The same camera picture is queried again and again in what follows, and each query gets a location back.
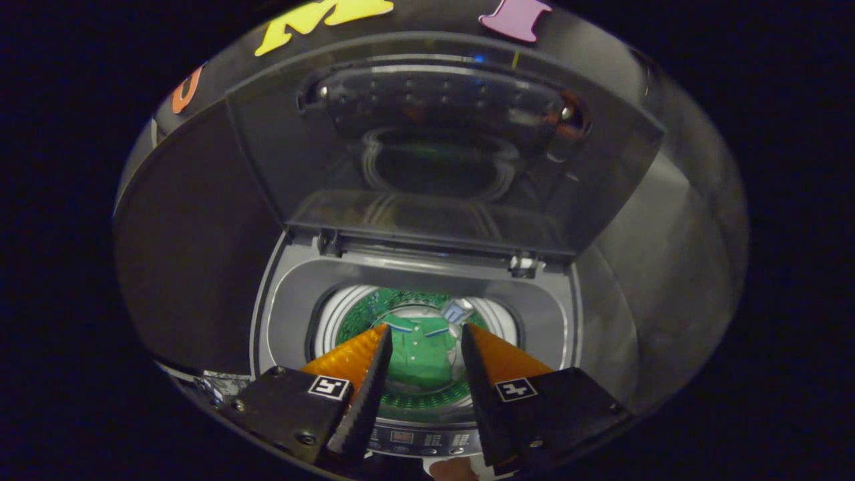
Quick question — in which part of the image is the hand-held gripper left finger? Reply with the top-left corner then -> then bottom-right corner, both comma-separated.
230,323 -> 393,465

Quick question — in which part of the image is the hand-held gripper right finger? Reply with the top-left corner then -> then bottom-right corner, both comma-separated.
461,323 -> 632,476

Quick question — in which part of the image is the green polo shirt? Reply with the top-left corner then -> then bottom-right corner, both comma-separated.
381,317 -> 463,389

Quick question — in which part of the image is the dark washing machine lid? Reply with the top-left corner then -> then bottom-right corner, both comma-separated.
225,32 -> 665,263

